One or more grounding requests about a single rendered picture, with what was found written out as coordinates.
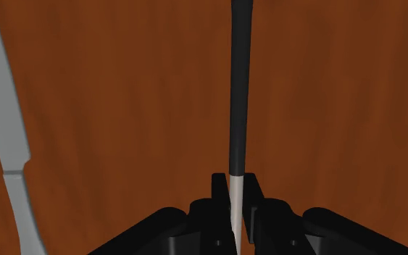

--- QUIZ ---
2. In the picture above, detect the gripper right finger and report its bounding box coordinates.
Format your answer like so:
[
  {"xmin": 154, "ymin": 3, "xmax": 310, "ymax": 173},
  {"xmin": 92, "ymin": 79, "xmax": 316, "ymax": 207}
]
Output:
[{"xmin": 242, "ymin": 172, "xmax": 408, "ymax": 255}]

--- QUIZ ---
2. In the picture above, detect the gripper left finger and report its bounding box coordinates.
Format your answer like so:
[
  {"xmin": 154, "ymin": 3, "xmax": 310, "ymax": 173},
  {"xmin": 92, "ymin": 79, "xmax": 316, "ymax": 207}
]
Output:
[{"xmin": 87, "ymin": 172, "xmax": 238, "ymax": 255}]

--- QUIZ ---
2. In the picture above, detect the black and white pen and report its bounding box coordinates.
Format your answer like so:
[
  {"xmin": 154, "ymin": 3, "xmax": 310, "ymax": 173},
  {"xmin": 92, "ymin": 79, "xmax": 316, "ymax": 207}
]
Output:
[{"xmin": 228, "ymin": 0, "xmax": 254, "ymax": 255}]

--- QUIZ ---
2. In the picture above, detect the grey knife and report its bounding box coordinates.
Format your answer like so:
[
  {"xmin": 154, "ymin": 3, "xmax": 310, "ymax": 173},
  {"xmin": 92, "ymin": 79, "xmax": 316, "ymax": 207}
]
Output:
[{"xmin": 0, "ymin": 0, "xmax": 48, "ymax": 255}]

